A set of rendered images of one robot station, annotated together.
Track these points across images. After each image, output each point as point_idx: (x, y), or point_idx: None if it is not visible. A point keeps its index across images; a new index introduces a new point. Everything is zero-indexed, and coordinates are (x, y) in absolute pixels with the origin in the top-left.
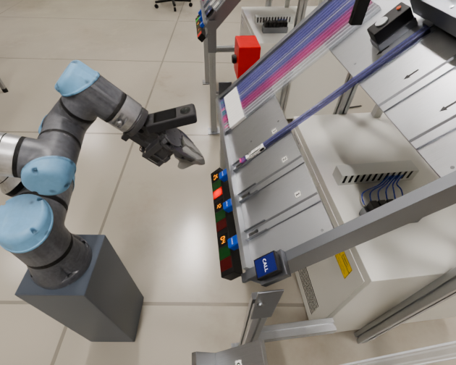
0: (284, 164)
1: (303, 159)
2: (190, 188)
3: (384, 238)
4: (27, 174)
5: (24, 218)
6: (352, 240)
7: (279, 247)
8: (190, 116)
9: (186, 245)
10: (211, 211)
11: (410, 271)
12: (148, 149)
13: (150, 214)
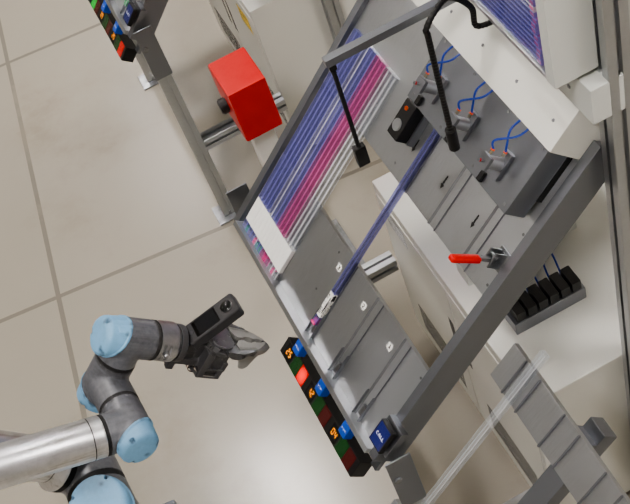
0: (365, 312)
1: (383, 301)
2: (241, 369)
3: (543, 340)
4: (127, 446)
5: (106, 502)
6: (449, 376)
7: (391, 412)
8: (235, 312)
9: (285, 483)
10: (305, 398)
11: (578, 372)
12: (200, 366)
13: (185, 456)
